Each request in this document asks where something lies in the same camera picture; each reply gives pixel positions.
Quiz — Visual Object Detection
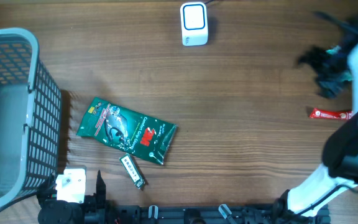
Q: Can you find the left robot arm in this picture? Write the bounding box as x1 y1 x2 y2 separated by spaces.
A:
37 166 111 224

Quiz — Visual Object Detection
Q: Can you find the green 3M gloves package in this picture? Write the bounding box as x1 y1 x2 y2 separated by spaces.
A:
76 97 177 165

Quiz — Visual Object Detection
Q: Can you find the green white candy bar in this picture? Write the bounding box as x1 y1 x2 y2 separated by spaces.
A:
119 154 145 190

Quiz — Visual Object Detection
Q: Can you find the teal wet wipes pack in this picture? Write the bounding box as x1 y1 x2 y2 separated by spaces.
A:
326 45 352 82

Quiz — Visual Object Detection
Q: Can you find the black mounting rail base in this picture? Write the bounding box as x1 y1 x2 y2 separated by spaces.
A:
104 203 331 224

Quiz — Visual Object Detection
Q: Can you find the grey plastic mesh basket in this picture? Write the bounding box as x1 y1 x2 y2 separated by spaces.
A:
0 28 62 207

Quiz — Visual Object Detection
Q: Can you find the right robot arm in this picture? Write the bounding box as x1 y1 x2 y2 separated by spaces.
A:
270 11 358 223

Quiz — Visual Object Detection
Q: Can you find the white barcode scanner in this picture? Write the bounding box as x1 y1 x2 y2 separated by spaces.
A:
180 2 209 47

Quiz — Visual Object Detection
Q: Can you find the red snack stick pack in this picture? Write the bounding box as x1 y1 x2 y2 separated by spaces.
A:
309 108 352 120

